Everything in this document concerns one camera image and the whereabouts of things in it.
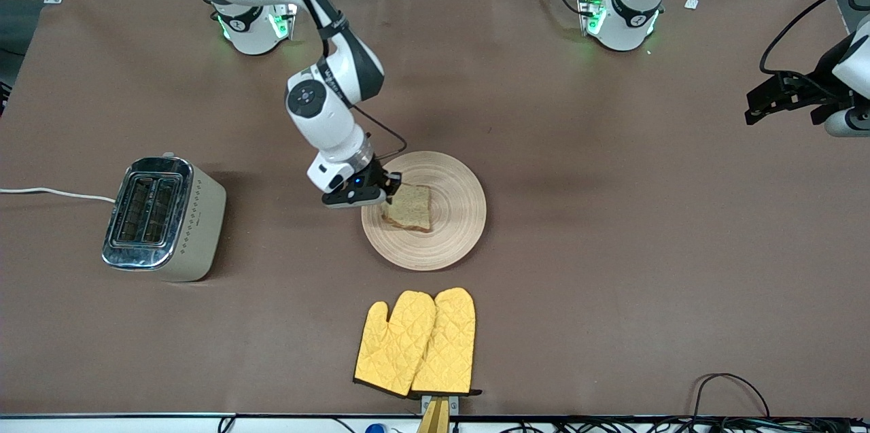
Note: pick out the chrome two-slot toaster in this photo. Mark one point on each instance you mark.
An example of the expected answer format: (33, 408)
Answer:
(197, 229)

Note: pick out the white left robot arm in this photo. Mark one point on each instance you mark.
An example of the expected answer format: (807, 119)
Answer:
(629, 18)

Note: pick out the small metal bracket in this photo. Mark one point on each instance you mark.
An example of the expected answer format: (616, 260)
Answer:
(454, 404)

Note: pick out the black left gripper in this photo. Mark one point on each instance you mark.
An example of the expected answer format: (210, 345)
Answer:
(799, 92)

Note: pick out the brown table cover mat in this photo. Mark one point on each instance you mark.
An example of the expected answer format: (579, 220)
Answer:
(544, 113)

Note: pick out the small blue object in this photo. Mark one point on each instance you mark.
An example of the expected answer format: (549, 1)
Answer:
(375, 429)

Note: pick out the brown toast slice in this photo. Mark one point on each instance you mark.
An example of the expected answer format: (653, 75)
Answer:
(413, 210)

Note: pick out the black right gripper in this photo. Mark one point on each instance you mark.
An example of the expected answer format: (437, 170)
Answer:
(376, 176)

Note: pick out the white table edge rail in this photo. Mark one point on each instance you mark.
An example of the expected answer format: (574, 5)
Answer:
(136, 426)

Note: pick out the yellow quilted oven mitt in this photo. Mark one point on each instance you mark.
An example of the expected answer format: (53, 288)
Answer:
(391, 351)
(452, 344)

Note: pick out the round wooden plate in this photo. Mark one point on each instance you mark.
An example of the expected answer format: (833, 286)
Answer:
(455, 229)

